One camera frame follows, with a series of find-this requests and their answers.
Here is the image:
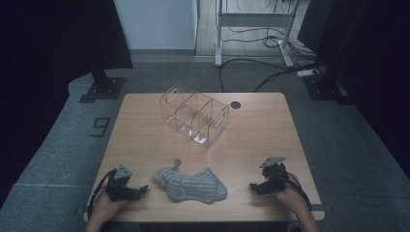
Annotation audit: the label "right hand-held gripper black cable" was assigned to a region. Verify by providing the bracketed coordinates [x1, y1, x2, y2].
[283, 173, 313, 212]

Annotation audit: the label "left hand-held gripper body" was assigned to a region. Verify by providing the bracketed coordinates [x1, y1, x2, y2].
[104, 164, 143, 203]

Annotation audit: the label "person's right hand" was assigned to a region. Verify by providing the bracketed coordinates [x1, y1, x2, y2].
[275, 184, 311, 217]

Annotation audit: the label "person's left hand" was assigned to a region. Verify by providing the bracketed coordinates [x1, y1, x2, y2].
[93, 189, 131, 224]

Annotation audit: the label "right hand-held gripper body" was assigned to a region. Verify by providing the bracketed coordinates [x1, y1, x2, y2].
[258, 157, 288, 193]

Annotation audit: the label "black floor tape mark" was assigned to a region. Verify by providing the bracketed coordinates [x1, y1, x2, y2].
[89, 117, 111, 138]

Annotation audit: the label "white power strip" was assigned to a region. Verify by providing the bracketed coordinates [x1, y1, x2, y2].
[296, 68, 321, 78]

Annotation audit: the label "black floor cable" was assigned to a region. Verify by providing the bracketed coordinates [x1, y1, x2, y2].
[219, 57, 299, 94]
[252, 62, 320, 94]

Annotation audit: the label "tangled black cables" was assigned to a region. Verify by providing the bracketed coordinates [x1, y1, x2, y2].
[220, 25, 318, 62]

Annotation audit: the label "black curtain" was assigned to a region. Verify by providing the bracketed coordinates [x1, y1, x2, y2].
[0, 0, 134, 207]
[297, 0, 410, 180]

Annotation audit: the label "white desk frame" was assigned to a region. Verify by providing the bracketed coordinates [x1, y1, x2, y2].
[215, 0, 301, 68]

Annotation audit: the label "clear acrylic divided organizer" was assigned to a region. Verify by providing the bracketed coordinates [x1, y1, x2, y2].
[159, 82, 230, 149]

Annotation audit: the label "hand-held gripper black cable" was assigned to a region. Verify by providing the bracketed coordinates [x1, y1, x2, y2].
[87, 168, 116, 220]
[283, 173, 313, 212]

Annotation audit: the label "black stand with base plate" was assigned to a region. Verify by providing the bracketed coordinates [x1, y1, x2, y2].
[78, 69, 128, 104]
[303, 64, 351, 105]

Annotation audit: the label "left hand-held gripper black cable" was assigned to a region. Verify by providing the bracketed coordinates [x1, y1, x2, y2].
[87, 168, 116, 220]

